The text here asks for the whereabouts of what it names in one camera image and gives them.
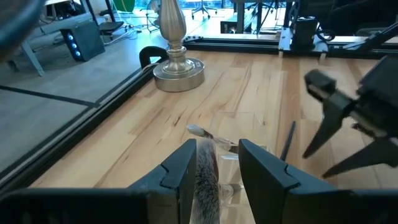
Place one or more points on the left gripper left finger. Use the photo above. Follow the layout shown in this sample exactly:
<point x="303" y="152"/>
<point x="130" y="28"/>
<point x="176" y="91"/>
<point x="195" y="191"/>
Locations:
<point x="174" y="177"/>

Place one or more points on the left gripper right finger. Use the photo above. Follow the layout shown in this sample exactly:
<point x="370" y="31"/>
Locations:
<point x="267" y="186"/>

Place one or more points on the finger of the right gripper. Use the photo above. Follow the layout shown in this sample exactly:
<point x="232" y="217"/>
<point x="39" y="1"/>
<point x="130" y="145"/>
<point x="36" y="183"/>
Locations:
<point x="334" y="109"/>
<point x="376" y="155"/>

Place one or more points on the fluffy grey makeup brush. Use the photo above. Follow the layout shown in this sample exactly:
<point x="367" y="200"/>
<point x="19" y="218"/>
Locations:
<point x="205" y="186"/>

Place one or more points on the thin dark cosmetic pencil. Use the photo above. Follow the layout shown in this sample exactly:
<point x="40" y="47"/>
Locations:
<point x="287" y="141"/>

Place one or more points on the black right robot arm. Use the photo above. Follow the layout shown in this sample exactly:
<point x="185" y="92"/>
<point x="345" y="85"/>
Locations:
<point x="304" y="32"/>

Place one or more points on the silver table lamp white shade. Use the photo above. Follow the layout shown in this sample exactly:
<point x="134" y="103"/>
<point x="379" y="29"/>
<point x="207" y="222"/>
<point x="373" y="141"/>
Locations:
<point x="177" y="68"/>

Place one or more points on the black table clamp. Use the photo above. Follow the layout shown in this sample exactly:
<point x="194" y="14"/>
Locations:
<point x="146" y="53"/>

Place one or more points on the wooden desk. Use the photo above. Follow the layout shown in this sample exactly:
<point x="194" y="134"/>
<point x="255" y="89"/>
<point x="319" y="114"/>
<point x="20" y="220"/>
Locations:
<point x="240" y="18"/>

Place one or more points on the small black computer tower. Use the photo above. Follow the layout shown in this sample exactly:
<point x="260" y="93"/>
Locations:
<point x="227" y="27"/>

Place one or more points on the computer tower blue lights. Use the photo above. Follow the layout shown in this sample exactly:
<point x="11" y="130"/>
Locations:
<point x="87" y="40"/>

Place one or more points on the black office chair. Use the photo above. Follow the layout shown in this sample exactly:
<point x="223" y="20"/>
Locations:
<point x="203" y="6"/>

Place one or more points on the green round object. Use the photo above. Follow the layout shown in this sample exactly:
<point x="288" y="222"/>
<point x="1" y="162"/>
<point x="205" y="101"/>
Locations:
<point x="124" y="4"/>

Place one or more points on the long grey desk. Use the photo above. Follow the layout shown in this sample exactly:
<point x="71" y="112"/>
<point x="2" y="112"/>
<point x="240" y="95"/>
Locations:
<point x="32" y="57"/>

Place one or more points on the black aluminium table frame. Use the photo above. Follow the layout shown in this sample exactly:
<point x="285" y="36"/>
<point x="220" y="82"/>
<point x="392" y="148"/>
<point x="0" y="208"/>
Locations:
<point x="236" y="46"/>

